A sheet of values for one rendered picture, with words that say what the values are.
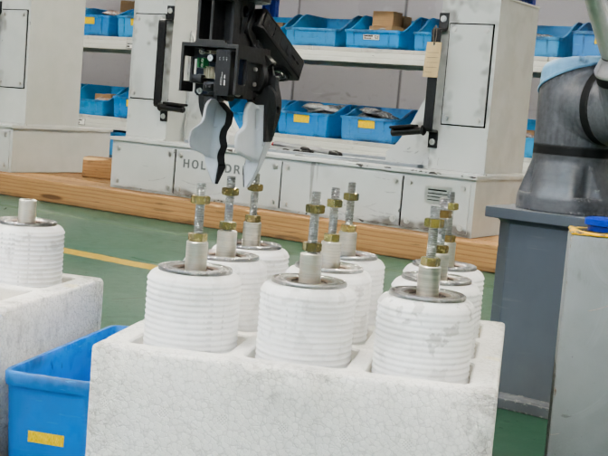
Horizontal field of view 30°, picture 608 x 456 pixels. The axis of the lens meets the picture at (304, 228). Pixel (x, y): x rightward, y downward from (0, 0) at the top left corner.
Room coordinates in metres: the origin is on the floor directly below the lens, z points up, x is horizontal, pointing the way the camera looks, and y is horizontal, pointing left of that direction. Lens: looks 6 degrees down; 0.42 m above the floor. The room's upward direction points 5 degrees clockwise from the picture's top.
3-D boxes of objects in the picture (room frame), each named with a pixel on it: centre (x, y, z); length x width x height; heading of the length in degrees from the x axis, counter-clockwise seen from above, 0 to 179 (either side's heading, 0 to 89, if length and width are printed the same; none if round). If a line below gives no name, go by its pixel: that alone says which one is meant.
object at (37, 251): (1.42, 0.35, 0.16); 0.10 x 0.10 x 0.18
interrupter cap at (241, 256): (1.26, 0.08, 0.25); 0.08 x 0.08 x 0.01
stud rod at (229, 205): (1.26, 0.08, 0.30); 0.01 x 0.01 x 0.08
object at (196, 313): (1.14, 0.11, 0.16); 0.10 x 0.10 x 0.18
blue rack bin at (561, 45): (6.32, -1.23, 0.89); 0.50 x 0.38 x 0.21; 147
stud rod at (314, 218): (1.12, -0.01, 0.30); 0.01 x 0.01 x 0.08
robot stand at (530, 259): (1.73, -0.40, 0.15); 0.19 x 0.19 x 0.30; 57
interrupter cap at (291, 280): (1.12, -0.01, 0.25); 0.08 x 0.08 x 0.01
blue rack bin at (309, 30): (7.05, -0.07, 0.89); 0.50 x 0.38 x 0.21; 148
